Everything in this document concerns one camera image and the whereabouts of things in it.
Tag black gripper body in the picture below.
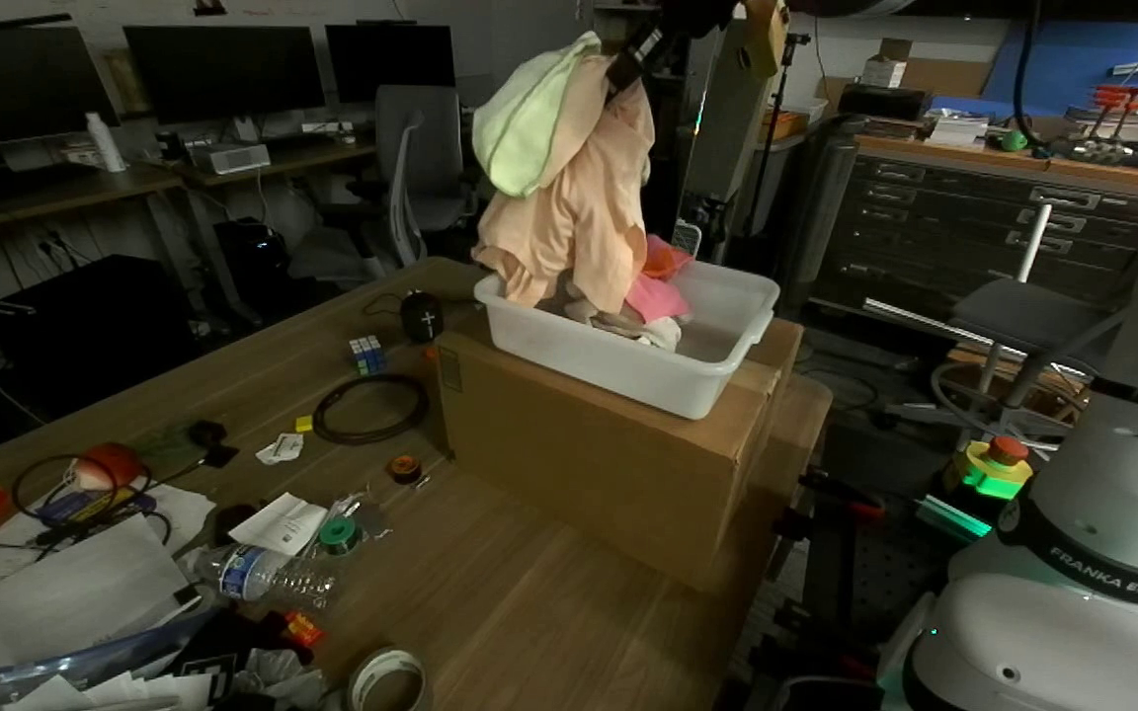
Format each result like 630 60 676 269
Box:
645 0 747 49

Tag light green towel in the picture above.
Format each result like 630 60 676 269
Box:
467 28 609 203

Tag peach cloth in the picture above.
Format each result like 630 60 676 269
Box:
467 49 659 317

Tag orange striped towel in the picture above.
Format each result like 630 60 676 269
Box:
642 234 700 285

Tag pink cloth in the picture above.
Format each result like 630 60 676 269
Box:
622 269 696 330

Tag grey office chair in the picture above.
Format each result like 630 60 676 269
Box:
373 85 481 269

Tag black computer monitor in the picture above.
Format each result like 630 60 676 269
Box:
122 19 331 126
326 16 459 106
0 19 114 148

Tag small white cloth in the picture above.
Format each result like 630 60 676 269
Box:
554 292 689 356

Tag white plastic bin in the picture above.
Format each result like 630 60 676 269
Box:
471 256 782 429

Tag black tool cabinet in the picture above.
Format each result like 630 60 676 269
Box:
803 135 1138 334

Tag black cylinder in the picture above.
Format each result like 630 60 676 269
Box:
396 289 452 350

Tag wooden office desk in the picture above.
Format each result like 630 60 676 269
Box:
0 163 203 322
177 135 384 193

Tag blue panel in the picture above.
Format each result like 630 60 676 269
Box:
982 11 1138 123

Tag small blue box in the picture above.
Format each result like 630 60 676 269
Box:
347 334 392 381

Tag brown cardboard box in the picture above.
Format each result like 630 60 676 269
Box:
433 317 838 605

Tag white desktop device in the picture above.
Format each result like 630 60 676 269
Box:
206 139 278 182

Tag small white tag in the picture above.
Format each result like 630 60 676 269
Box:
252 429 309 472

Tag white bottle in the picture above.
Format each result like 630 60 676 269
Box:
82 106 131 177

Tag emergency stop with green base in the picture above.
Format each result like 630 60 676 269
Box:
940 431 1037 505

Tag small green object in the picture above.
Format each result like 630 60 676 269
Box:
311 510 364 556

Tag small black device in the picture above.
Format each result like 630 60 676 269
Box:
188 414 240 472

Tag white power adapter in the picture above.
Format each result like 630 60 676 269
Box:
227 489 331 560

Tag computer tower case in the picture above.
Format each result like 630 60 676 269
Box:
0 255 203 414

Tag clear water bottle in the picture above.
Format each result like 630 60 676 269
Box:
188 540 292 605

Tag small orange object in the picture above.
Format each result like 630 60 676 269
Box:
275 605 331 663

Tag red emergency button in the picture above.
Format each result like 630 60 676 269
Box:
73 440 152 500

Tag tape roll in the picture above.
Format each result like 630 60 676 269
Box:
343 646 434 711

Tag black cable ring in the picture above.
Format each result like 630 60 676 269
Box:
309 373 433 451

